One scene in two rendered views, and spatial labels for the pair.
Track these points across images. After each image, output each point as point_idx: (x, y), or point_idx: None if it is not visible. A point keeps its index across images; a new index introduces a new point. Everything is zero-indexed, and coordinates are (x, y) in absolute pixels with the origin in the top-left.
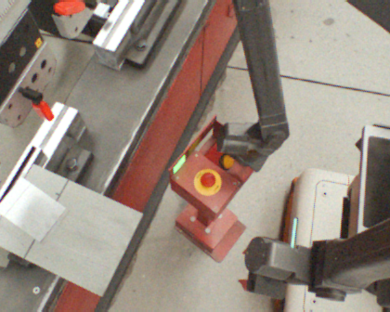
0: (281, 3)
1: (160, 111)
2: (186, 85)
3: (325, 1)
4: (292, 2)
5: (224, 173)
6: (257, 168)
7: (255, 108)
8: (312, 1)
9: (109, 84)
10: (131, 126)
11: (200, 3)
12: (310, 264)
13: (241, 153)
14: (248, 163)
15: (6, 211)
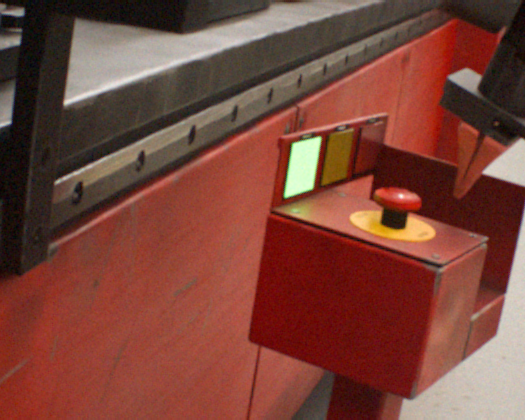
0: (400, 417)
1: (210, 160)
2: (246, 247)
3: (501, 419)
4: (424, 417)
5: (435, 222)
6: None
7: None
8: (471, 418)
9: (97, 28)
10: (165, 57)
11: (299, 17)
12: None
13: (506, 3)
14: (514, 117)
15: None
